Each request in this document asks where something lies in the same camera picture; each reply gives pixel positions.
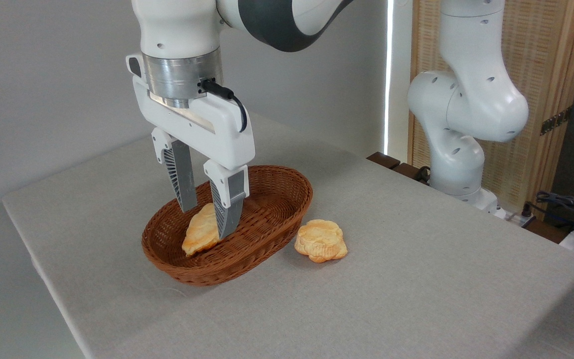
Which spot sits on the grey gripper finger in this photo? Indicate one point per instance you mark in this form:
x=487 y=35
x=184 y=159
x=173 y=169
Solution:
x=227 y=199
x=180 y=174

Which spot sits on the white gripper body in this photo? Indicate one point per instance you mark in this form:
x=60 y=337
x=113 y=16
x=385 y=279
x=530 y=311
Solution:
x=207 y=124

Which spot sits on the flower-shaped round bread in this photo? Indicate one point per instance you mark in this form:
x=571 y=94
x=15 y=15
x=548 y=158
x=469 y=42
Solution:
x=321 y=242

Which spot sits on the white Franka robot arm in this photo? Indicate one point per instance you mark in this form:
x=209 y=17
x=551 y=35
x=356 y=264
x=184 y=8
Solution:
x=466 y=99

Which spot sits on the croissant-shaped bread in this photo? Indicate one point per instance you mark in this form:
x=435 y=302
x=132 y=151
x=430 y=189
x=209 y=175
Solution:
x=200 y=234

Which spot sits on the brown wicker oval basket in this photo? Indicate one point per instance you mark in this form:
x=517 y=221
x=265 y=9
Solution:
x=267 y=219

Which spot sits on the dark brown wooden block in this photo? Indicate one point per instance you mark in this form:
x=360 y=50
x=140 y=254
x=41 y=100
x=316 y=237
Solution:
x=384 y=159

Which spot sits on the grey tablecloth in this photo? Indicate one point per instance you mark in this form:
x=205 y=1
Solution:
x=366 y=299

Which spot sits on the black metal screen hinge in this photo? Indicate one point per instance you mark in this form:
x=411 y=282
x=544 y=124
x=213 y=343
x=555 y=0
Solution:
x=556 y=121

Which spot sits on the wooden folding screen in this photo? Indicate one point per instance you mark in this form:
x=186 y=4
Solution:
x=541 y=50

